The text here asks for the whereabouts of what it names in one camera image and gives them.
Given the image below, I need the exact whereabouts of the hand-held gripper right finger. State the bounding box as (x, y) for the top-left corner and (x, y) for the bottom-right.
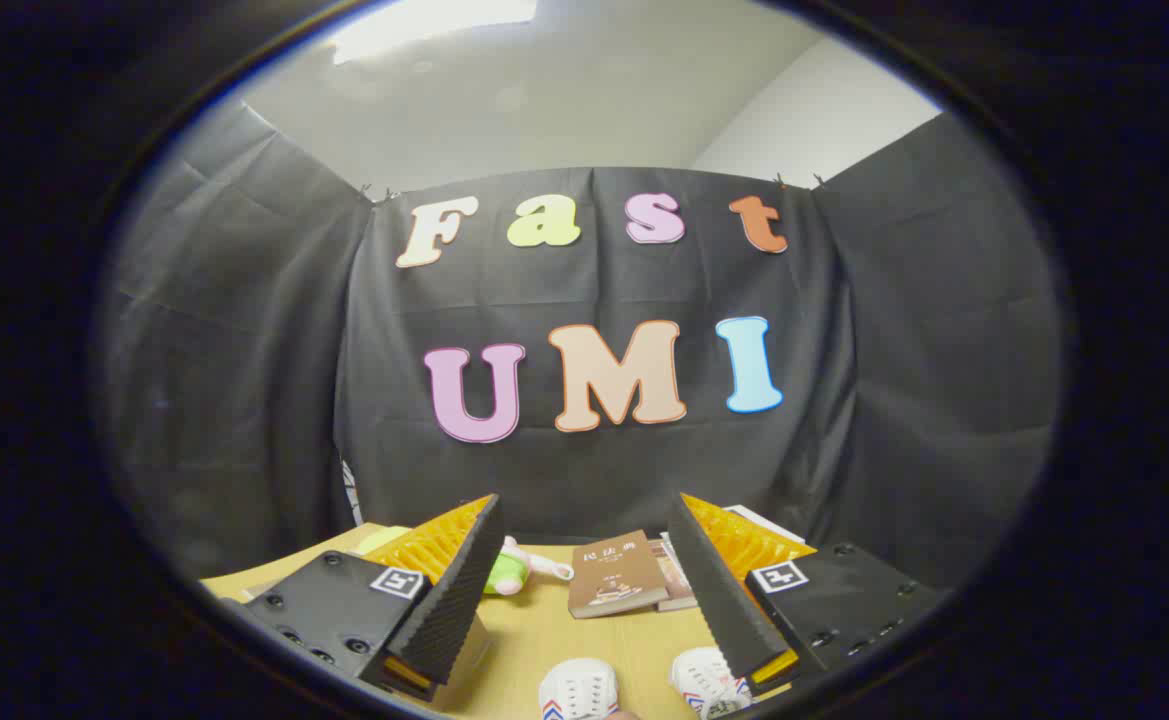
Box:
(666, 492), (945, 696)

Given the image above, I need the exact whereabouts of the beige storage box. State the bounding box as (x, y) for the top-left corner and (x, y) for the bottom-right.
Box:
(439, 615), (493, 713)

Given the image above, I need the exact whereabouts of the brown cover book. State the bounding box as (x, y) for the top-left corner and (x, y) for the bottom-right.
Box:
(568, 530), (670, 619)

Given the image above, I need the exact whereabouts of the white striped canvas shoe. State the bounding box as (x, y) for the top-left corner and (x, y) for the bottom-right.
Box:
(669, 646), (753, 720)
(539, 658), (623, 720)

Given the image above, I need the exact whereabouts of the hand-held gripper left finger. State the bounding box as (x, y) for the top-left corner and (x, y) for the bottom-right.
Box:
(219, 493), (507, 701)

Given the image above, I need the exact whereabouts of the thick tan cover book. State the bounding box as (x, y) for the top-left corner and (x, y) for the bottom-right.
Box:
(647, 538), (702, 613)

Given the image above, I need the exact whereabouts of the white patterned cover book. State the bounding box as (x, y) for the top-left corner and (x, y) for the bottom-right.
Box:
(658, 532), (693, 593)

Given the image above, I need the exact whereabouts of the green and pink plush toy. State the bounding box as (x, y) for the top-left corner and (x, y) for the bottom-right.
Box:
(484, 537), (575, 598)

